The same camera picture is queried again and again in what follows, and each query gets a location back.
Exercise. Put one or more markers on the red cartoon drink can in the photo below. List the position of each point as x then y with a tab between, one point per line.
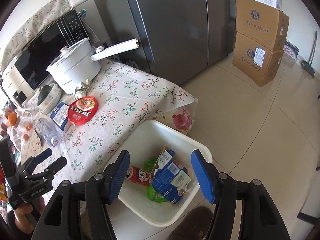
137	175

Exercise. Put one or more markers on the floral microwave cover cloth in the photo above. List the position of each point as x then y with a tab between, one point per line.
44	17

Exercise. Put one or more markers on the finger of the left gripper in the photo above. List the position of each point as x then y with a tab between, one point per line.
55	167
42	156

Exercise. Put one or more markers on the blue white carton box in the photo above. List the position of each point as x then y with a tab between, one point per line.
170	178

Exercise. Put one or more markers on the large orange fruit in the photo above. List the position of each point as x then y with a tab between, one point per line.
12	118

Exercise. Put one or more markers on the white trash bin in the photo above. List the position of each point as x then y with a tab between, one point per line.
147	142

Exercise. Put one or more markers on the black microwave oven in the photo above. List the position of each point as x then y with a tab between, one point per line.
27	70

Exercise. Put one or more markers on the dark green pumpkin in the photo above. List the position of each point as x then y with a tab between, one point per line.
44	92

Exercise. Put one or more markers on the upper cardboard box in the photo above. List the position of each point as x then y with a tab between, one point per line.
262	23

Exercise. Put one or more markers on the floral tablecloth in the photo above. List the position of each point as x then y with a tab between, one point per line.
126	97

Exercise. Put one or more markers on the white electric cooking pot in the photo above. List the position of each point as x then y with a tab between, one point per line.
80	62

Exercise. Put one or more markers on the white ceramic bowl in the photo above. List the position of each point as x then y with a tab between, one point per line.
51	100

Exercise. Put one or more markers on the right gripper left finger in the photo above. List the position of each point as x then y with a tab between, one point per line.
61	218

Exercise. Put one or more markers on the grey refrigerator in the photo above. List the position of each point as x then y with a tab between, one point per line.
181	38

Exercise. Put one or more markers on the lower cardboard box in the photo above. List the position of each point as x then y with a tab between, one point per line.
256	61

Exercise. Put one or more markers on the green onion rings snack bag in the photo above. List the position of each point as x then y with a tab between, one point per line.
151	193

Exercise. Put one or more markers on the crumpled white tissue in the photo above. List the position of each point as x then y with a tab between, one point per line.
81	89

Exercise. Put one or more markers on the crushed clear plastic bottle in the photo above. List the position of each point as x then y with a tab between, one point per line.
48	132

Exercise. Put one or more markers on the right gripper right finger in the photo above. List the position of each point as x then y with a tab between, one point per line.
260	218

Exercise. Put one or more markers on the green broom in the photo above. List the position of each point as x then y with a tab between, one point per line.
307	65

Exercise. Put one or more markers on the person left hand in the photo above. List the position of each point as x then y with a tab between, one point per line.
18	222

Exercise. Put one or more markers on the cardboard box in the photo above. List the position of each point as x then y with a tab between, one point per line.
262	23
256	61

